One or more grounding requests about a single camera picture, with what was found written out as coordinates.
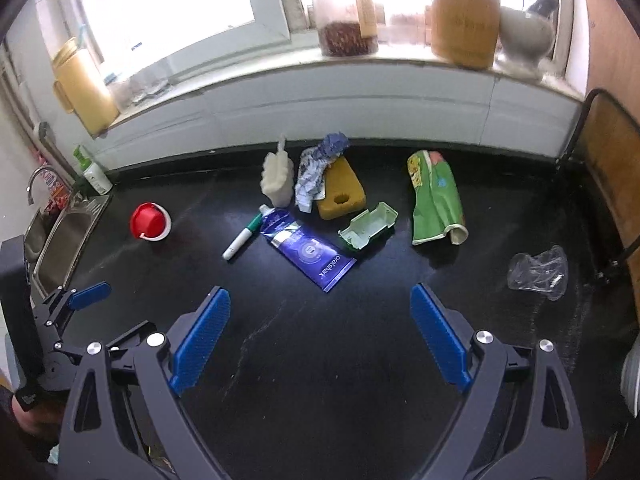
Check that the steel sink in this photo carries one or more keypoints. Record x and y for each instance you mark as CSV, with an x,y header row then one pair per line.
x,y
65,245

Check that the wooden cutting board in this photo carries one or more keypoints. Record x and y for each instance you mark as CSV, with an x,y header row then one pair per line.
x,y
612,160

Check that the metal faucet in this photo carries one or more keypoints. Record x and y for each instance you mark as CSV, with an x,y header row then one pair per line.
x,y
37,176

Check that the white marker with green cap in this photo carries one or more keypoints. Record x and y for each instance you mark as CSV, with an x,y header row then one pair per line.
x,y
242,237

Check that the yellow sponge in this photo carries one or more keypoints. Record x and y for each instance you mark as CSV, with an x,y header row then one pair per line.
x,y
347,182

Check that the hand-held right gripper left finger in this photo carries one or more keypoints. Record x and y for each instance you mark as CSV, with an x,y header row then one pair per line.
x,y
200,340

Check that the blue toothpaste tube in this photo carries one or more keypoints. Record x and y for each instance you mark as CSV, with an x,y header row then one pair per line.
x,y
310,250

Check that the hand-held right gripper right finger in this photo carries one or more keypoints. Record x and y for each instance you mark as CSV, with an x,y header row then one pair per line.
x,y
440,335

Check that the red printed package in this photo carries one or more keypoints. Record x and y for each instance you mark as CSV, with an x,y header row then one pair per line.
x,y
56,192

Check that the clear plastic wrapper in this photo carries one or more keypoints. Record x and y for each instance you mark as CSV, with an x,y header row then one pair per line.
x,y
540,270

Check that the clear jar with red lid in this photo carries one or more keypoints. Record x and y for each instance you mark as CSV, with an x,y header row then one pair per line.
x,y
405,15

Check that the white bottle with green cap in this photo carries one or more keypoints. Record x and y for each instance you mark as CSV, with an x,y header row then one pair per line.
x,y
95,175

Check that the small red plastic cup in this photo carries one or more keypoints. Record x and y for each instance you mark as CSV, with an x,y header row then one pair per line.
x,y
150,221

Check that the white round container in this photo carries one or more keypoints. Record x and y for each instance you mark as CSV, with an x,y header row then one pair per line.
x,y
631,375

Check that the white scrubbing brush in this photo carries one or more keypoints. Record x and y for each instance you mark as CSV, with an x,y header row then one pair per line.
x,y
276,180

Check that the yellow plastic jug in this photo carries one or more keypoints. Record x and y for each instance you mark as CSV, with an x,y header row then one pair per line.
x,y
82,90

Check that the clear jar with red contents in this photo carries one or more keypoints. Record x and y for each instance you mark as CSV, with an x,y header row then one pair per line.
x,y
345,35

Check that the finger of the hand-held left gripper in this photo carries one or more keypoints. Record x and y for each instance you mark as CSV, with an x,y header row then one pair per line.
x,y
125,336
89,295

